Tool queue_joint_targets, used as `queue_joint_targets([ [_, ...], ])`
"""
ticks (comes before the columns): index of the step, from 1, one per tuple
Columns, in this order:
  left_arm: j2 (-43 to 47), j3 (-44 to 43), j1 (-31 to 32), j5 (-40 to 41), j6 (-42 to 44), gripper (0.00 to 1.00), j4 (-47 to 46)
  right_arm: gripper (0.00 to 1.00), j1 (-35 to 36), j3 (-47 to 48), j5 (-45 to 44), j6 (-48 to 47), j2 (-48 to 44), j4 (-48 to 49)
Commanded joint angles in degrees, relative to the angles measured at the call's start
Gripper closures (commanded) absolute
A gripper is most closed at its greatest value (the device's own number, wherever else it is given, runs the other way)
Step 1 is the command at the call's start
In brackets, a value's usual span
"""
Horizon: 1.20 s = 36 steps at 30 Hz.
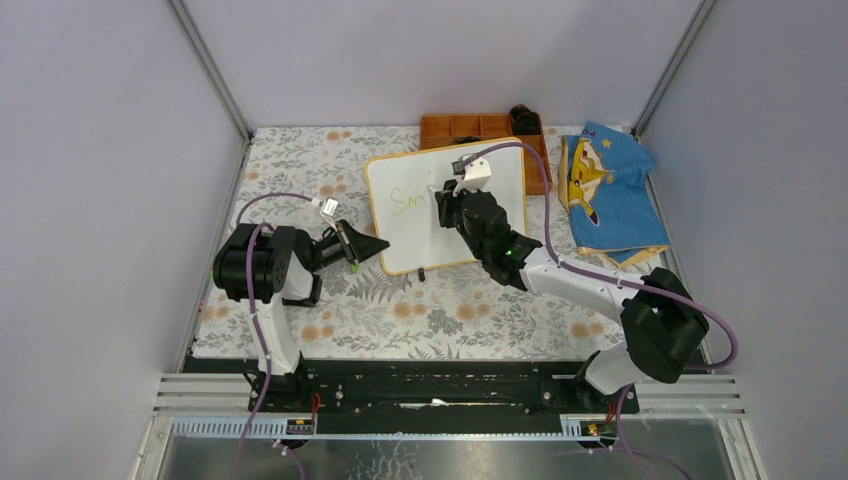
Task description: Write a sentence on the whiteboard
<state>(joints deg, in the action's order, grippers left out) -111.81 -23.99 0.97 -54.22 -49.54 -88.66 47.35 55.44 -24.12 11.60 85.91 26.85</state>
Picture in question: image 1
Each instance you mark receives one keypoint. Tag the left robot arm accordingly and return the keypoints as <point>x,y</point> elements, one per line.
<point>271,269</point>

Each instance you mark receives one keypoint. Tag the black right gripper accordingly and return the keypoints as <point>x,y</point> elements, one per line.
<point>446,201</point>

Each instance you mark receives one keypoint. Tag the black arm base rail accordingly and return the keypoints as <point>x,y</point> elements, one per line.
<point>422,396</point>

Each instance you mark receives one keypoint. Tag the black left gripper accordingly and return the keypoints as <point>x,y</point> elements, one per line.
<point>354,244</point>

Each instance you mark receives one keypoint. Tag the blue yellow cartoon bag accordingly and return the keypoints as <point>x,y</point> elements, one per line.
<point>603,185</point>

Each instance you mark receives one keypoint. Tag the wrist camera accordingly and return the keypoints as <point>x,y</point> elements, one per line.
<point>473,172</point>
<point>328,209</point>

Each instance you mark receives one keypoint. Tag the yellow framed whiteboard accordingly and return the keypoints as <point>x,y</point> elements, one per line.
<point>405,214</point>

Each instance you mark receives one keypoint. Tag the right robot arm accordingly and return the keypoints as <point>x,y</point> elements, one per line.
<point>662,328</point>

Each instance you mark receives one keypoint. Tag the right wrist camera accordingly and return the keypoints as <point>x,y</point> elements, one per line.
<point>473,172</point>

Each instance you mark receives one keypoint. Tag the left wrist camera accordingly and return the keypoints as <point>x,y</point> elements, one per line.
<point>328,209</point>

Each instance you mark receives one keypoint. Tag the small black item in tray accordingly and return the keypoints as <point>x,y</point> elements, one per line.
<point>467,139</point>

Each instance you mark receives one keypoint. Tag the orange wooden compartment tray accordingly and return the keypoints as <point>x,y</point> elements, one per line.
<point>440,130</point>

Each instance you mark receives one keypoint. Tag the black object in tray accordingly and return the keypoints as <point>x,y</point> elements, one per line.
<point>524,121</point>

